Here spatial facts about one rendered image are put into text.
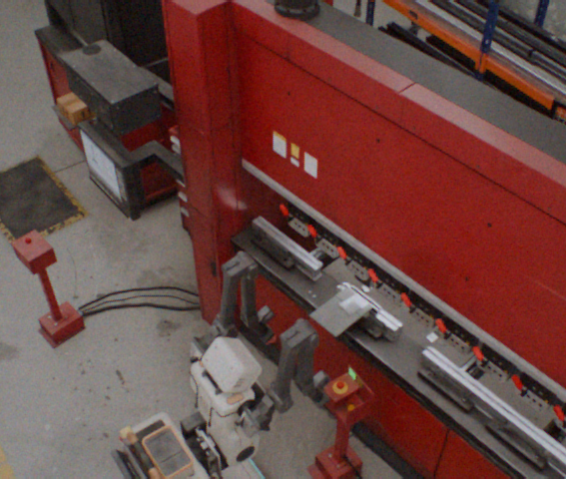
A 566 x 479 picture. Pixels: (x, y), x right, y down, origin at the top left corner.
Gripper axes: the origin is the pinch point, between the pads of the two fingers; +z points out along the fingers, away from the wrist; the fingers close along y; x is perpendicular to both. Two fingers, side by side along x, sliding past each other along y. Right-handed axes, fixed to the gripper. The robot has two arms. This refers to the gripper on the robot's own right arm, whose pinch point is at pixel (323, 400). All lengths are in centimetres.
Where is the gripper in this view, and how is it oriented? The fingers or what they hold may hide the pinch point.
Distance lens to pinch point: 341.8
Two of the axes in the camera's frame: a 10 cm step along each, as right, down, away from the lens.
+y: -5.6, -6.0, 5.7
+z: 3.7, 4.2, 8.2
